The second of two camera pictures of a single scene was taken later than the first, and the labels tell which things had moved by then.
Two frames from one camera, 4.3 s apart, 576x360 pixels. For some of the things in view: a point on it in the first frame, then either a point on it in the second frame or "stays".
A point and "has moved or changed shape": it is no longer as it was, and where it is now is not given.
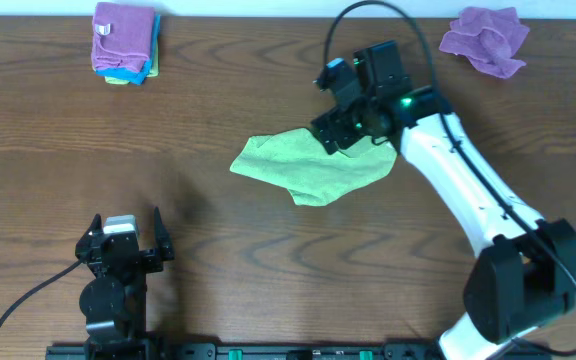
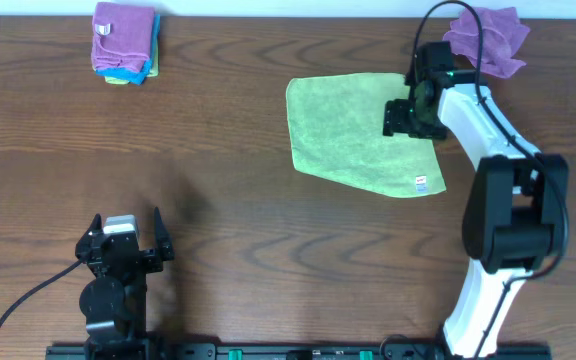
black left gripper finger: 163,237 stays
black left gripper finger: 84,244 stays
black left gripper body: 122,252 stays
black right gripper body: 332,129 -> 398,118
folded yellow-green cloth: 154,73 stays
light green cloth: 299,161 has moved or changed shape
